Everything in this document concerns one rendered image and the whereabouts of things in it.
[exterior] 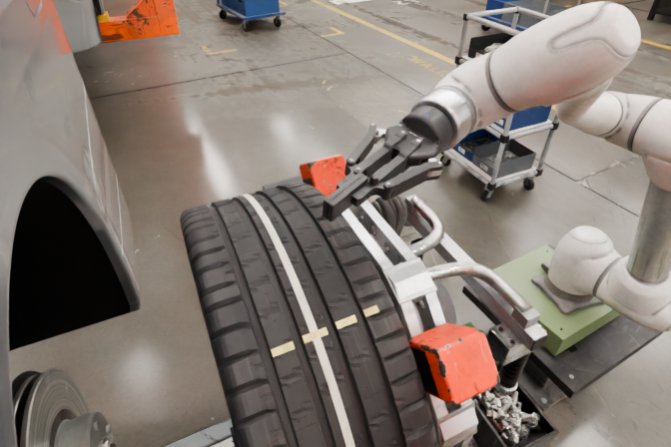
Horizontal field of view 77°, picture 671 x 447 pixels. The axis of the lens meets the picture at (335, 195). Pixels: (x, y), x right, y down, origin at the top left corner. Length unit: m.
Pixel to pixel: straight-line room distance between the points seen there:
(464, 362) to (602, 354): 1.22
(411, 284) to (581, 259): 1.03
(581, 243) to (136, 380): 1.71
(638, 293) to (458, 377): 1.01
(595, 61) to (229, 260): 0.53
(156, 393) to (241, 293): 1.40
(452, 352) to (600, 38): 0.42
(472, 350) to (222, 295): 0.32
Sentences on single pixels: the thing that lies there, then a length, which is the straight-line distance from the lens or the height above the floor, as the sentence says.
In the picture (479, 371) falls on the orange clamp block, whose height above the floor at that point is 1.10.
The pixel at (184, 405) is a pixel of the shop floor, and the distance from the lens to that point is 1.86.
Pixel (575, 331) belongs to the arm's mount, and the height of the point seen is 0.39.
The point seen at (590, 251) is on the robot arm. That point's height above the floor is 0.63.
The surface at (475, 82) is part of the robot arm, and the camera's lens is 0.69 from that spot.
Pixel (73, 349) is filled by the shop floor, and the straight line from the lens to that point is 2.19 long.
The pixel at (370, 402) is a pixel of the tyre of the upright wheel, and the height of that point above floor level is 1.08.
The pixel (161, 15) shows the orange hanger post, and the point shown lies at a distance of 4.13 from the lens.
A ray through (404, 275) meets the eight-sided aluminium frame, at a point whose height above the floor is 1.12.
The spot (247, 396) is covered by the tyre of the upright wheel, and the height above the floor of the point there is 1.12.
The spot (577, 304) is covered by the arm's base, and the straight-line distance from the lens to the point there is 1.73.
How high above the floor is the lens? 1.58
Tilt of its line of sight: 36 degrees down
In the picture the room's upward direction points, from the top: straight up
